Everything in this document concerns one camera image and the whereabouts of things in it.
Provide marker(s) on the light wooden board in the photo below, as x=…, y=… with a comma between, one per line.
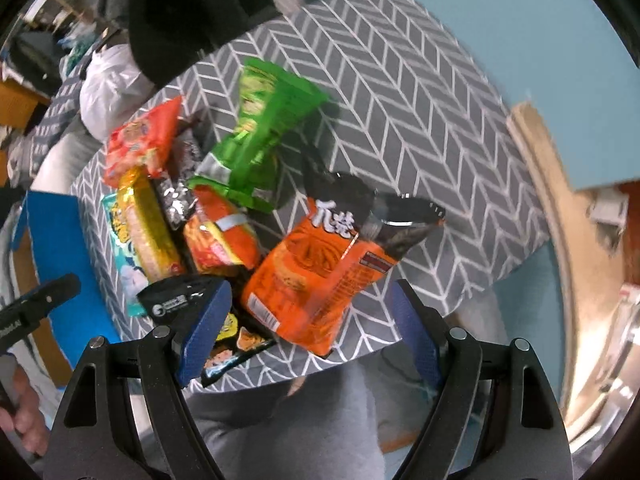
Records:
x=550, y=200

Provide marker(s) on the green snack bag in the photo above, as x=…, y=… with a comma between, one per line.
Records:
x=260, y=125

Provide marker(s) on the white wall socket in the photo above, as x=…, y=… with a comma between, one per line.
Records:
x=607, y=208

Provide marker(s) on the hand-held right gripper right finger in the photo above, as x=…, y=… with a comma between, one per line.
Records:
x=415, y=332

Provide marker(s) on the black cartoon snack packet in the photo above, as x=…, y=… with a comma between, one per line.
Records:
x=240, y=342

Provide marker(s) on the person's left hand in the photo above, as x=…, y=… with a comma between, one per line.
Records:
x=27, y=410

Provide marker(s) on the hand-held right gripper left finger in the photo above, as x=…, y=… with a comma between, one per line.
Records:
x=205, y=330

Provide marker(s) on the red snack packet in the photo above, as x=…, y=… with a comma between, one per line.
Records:
x=140, y=140

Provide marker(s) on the large orange snack bag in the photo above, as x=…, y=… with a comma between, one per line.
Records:
x=310, y=280

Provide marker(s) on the yellow snack packet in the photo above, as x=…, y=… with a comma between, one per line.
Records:
x=150, y=230

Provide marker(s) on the black jacket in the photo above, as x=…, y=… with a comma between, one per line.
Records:
x=190, y=10

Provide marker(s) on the small black snack packet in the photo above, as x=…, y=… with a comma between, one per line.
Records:
x=187, y=152

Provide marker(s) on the light blue snack packet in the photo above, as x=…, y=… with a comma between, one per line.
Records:
x=122, y=260

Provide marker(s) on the black silver snack packet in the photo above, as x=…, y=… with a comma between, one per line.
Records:
x=172, y=200

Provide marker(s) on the white plastic bag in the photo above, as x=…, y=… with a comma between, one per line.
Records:
x=115, y=90

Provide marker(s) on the clear bag of teal items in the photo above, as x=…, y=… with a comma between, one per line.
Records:
x=80, y=52

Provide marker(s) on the orange-red chips packet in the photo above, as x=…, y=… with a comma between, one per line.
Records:
x=220, y=240

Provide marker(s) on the person's grey trousers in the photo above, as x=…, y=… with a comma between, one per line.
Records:
x=300, y=435

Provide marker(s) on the blue-rimmed cardboard box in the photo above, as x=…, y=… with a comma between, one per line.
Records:
x=65, y=240

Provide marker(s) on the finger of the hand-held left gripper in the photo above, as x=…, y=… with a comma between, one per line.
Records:
x=52, y=295

